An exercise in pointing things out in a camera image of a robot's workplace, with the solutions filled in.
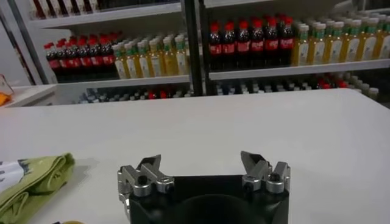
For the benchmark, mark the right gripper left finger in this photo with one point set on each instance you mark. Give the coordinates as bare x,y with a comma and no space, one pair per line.
146,179

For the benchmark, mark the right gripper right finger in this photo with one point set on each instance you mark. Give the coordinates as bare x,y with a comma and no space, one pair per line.
265,179

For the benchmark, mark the yellow-green t-shirt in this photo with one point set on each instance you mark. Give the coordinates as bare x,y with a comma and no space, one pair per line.
39,179

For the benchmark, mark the drinks shelf unit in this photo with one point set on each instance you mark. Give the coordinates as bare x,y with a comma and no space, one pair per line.
289,70
122,82

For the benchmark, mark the yellow tea bottle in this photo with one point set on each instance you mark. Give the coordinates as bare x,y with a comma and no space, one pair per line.
301,48
132,66
384,42
318,47
368,43
352,45
169,62
143,65
156,64
334,46
121,67
182,61

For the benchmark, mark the white side table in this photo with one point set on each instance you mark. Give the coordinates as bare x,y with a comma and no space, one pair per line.
30,94

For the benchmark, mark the crumpled orange cloth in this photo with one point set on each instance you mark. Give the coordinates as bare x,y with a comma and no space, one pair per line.
3,100

